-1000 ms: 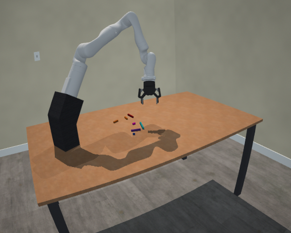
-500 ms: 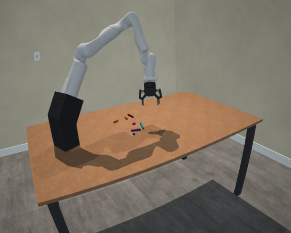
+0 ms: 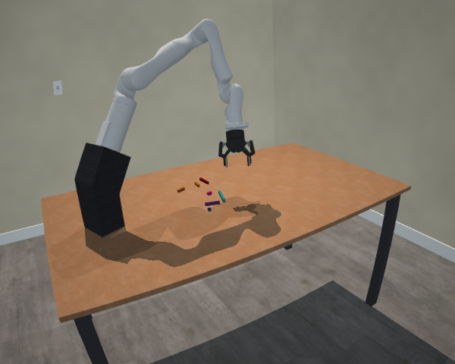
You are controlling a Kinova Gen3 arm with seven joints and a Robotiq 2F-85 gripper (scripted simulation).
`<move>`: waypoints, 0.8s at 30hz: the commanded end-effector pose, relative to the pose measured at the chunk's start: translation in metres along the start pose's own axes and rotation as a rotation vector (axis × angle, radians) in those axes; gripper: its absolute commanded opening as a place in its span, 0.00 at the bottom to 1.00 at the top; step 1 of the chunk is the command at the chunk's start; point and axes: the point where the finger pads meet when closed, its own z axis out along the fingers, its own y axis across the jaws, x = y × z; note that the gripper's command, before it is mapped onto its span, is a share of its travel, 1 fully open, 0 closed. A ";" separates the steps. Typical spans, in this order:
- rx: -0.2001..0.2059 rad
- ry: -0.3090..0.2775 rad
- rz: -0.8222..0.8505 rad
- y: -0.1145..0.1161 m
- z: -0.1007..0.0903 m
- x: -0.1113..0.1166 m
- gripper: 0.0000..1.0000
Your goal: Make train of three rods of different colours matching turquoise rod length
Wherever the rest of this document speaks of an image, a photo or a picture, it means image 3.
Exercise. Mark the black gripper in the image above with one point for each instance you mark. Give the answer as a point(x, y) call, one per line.
point(235, 143)

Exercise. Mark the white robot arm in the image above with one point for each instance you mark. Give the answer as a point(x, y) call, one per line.
point(114, 128)

